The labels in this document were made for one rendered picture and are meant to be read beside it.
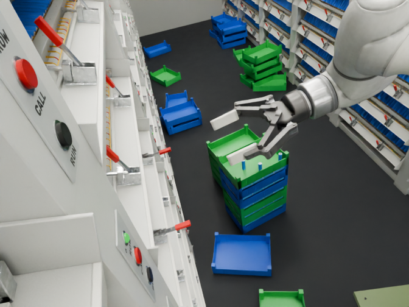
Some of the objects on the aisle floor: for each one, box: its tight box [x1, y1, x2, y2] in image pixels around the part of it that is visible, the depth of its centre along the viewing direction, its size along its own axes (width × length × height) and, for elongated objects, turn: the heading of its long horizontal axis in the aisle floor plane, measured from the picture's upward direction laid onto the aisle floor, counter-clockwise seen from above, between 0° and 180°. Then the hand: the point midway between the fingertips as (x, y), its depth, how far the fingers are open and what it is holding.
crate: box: [225, 203, 286, 235], centre depth 178 cm, size 30×20×8 cm
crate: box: [211, 232, 271, 277], centre depth 158 cm, size 30×20×8 cm
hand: (224, 140), depth 70 cm, fingers open, 13 cm apart
